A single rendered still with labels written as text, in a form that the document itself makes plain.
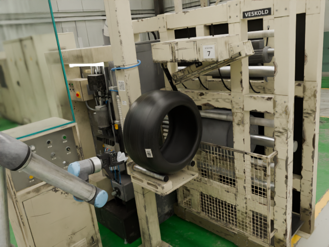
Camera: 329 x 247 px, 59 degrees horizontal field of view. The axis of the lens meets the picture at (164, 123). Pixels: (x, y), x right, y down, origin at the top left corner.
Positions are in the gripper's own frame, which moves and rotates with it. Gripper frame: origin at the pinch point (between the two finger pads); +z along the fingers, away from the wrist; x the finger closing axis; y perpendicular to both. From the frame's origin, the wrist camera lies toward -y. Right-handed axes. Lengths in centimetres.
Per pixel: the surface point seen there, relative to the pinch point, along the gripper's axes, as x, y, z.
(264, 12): -48, 88, 76
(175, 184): -5.8, -26.8, 37.6
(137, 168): 19.4, -17.7, 24.1
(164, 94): -5.9, 38.4, 28.5
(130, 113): 9.4, 26.3, 12.0
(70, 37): 341, 105, 142
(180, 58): -3, 61, 48
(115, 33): 32, 79, 19
